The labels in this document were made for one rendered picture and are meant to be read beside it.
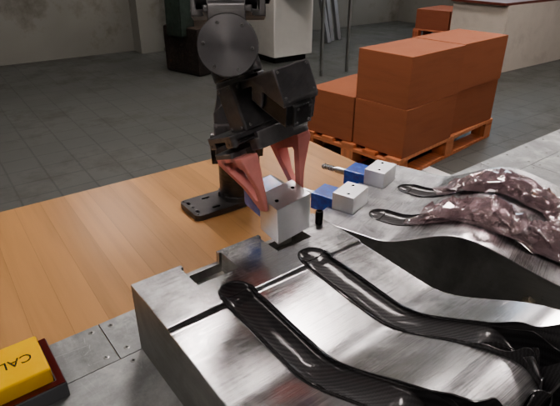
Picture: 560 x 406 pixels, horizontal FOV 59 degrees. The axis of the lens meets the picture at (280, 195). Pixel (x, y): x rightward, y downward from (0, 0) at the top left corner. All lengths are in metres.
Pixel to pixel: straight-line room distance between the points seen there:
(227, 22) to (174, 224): 0.45
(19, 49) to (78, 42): 0.66
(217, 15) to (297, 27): 5.47
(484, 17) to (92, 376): 5.61
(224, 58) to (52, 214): 0.55
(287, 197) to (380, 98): 2.33
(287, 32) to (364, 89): 3.02
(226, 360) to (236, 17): 0.31
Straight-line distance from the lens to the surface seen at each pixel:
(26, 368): 0.58
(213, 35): 0.48
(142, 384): 0.58
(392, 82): 2.82
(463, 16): 6.06
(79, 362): 0.62
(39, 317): 0.71
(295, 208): 0.58
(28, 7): 6.57
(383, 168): 0.84
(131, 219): 0.88
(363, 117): 2.97
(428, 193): 0.84
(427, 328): 0.50
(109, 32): 6.81
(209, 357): 0.47
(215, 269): 0.60
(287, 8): 5.84
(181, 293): 0.53
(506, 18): 5.78
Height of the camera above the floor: 1.21
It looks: 27 degrees down
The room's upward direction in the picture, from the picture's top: straight up
